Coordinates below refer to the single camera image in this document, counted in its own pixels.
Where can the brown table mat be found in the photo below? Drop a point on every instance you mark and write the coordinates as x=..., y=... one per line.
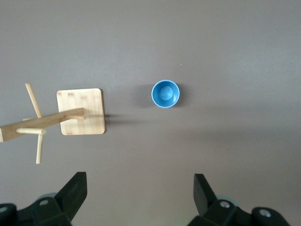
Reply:
x=211, y=47

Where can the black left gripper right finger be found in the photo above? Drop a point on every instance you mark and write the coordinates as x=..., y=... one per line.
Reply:
x=204, y=195

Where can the blue plastic cup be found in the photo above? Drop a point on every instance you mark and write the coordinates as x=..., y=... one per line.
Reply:
x=165, y=94

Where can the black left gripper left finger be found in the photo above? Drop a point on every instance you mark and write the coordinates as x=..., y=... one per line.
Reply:
x=70, y=197

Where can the wooden mug tree stand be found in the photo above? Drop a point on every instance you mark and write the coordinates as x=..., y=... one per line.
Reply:
x=81, y=110

